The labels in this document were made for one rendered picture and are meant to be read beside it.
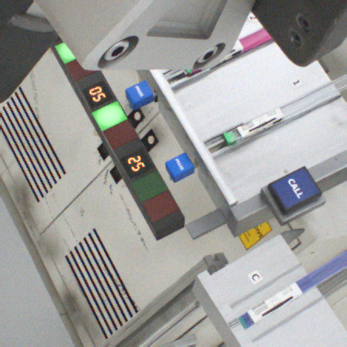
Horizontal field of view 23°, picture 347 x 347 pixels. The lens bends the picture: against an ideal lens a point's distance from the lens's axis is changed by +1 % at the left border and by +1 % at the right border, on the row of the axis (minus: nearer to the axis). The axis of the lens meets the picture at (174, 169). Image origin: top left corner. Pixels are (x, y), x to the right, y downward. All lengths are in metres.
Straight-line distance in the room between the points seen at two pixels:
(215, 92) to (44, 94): 0.67
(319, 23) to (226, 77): 0.82
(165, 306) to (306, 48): 0.86
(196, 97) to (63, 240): 0.67
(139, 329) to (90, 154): 0.53
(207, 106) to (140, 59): 0.80
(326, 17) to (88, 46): 0.08
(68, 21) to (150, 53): 0.04
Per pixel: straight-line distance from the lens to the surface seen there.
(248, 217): 1.04
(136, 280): 1.58
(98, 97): 1.12
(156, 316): 1.17
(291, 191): 1.01
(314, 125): 1.10
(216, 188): 1.05
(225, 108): 1.10
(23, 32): 0.51
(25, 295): 0.94
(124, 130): 1.10
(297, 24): 0.32
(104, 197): 1.62
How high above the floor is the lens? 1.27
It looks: 33 degrees down
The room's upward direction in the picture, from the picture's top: 46 degrees clockwise
